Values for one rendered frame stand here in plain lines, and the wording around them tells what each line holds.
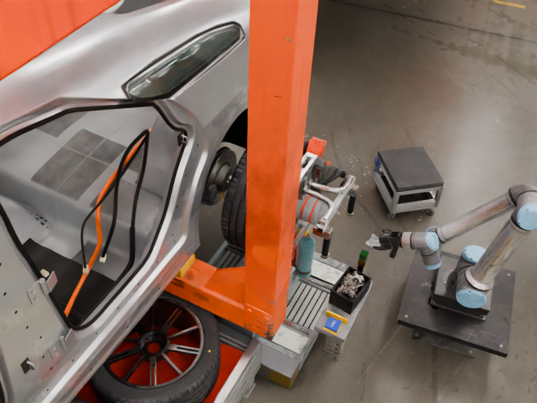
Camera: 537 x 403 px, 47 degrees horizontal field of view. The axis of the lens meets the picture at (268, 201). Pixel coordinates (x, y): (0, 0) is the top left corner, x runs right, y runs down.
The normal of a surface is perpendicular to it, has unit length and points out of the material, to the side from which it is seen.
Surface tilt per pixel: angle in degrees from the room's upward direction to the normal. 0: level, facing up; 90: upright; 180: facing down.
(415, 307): 0
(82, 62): 31
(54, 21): 90
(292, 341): 0
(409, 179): 0
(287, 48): 90
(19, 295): 86
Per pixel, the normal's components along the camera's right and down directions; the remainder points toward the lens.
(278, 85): -0.46, 0.62
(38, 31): 0.89, 0.35
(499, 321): 0.04, -0.70
